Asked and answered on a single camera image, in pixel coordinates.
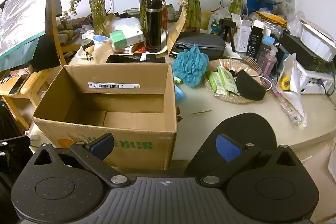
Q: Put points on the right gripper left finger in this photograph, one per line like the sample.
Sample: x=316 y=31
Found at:
x=91 y=156

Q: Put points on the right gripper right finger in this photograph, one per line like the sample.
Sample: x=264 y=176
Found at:
x=237 y=157

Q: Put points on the black round cushion pad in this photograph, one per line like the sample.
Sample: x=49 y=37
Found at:
x=243 y=128

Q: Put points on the black foam sponge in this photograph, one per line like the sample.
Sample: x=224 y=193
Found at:
x=249 y=88

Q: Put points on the green wet wipes pack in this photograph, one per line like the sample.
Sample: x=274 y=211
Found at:
x=227 y=80

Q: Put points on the blue bath loofah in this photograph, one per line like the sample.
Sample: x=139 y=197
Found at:
x=190 y=66

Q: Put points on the cardboard box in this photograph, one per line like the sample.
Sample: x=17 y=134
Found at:
x=135 y=102

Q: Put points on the yellow tape measure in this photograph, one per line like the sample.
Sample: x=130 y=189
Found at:
x=285 y=83

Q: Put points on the woven basket tray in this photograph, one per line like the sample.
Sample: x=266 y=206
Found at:
x=213 y=82

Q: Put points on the pink soap dispenser bottle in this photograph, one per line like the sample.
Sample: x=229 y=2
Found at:
x=267 y=59

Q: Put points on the wooden chair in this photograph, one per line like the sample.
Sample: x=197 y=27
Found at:
x=29 y=39

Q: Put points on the grey zip case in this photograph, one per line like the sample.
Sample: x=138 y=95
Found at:
x=211 y=45

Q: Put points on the green white tissue box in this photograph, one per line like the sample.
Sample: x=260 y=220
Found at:
x=127 y=37

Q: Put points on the black product box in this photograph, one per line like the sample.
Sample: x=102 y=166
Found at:
x=255 y=38

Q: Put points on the white product box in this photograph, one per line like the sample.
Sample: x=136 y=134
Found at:
x=242 y=33

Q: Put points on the brown paper bag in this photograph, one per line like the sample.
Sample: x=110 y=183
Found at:
x=175 y=31

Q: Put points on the glass vase with bamboo right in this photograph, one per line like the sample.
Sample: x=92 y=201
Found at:
x=193 y=16

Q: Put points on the yellow cloth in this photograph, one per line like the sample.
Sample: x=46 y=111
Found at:
x=272 y=18

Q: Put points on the glass vase with bamboo left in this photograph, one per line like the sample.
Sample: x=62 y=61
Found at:
x=98 y=12

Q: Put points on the black thermos bottle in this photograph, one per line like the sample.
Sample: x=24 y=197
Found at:
x=154 y=9

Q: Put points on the small black tripod camera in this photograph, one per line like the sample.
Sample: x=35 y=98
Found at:
x=226 y=28

